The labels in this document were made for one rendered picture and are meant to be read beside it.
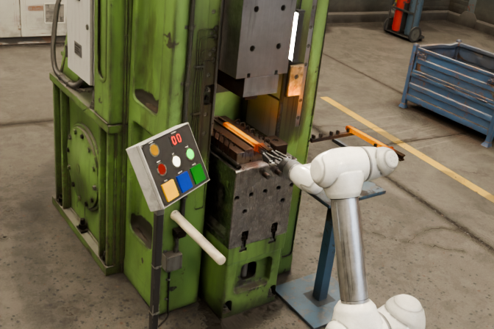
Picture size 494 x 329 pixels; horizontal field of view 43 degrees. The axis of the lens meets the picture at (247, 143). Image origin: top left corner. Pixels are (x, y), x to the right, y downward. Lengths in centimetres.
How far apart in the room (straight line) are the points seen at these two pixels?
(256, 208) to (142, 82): 86
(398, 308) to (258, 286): 131
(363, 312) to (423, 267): 203
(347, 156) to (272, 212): 113
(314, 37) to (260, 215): 96
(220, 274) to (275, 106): 93
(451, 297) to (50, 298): 235
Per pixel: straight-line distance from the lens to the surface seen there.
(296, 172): 282
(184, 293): 353
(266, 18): 288
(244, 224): 321
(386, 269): 418
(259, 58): 292
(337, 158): 221
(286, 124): 336
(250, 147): 309
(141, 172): 257
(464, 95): 660
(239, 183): 305
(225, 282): 337
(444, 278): 425
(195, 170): 274
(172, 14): 281
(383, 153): 229
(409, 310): 239
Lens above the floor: 226
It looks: 24 degrees down
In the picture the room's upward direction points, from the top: 6 degrees clockwise
